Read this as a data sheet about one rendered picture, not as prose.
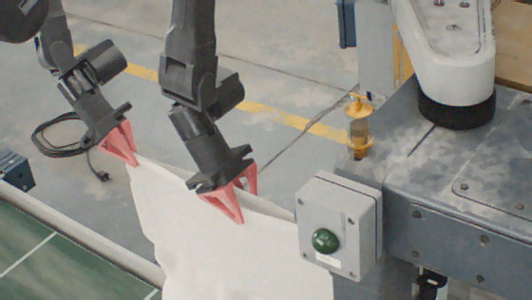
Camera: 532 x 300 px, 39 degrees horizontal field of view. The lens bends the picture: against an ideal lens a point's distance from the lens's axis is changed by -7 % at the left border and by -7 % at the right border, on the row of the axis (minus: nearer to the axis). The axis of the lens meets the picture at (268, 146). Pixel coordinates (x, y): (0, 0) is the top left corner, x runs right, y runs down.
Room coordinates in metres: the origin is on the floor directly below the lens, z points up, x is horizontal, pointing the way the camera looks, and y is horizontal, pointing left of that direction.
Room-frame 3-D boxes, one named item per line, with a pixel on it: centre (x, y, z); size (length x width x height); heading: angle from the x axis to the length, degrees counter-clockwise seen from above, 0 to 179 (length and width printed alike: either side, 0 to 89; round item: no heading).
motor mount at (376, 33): (0.99, -0.27, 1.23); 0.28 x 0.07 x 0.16; 49
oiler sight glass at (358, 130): (0.66, -0.09, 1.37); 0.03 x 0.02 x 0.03; 49
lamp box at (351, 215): (0.60, -0.06, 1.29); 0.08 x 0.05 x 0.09; 49
